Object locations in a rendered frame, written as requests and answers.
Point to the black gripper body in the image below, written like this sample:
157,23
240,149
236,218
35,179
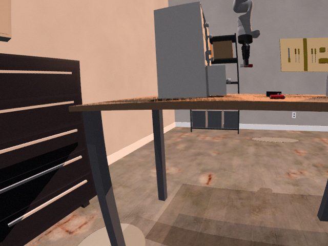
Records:
245,39

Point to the black 9v battery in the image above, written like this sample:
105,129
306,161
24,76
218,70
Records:
268,93

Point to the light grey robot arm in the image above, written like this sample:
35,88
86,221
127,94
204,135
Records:
244,21

